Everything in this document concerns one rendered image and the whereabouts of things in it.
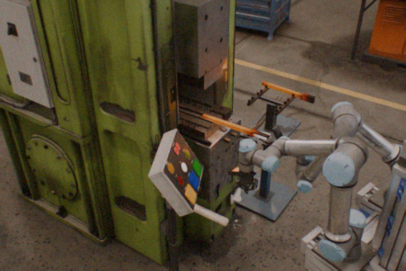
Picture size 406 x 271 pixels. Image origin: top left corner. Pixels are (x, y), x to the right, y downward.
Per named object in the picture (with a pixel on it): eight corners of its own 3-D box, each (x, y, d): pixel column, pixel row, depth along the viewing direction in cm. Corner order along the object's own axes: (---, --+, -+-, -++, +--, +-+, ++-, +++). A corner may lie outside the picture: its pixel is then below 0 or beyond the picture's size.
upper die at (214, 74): (222, 75, 259) (222, 61, 254) (203, 90, 245) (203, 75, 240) (165, 58, 279) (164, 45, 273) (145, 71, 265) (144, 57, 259)
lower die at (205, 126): (221, 125, 279) (222, 114, 274) (204, 141, 265) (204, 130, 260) (168, 106, 298) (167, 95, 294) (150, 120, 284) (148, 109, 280)
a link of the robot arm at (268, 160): (285, 151, 199) (264, 141, 205) (271, 163, 192) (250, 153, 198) (283, 164, 204) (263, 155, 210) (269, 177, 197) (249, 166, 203)
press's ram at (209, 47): (235, 52, 263) (236, -15, 241) (198, 79, 237) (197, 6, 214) (177, 37, 283) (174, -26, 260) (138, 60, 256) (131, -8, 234)
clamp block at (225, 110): (231, 116, 287) (231, 108, 284) (224, 122, 282) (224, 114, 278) (216, 111, 293) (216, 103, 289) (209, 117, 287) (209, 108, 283)
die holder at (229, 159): (238, 170, 311) (241, 117, 286) (209, 202, 285) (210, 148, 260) (174, 144, 337) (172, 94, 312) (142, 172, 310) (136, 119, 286)
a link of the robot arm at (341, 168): (356, 249, 196) (368, 146, 169) (341, 270, 187) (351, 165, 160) (332, 237, 203) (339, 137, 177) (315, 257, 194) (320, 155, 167)
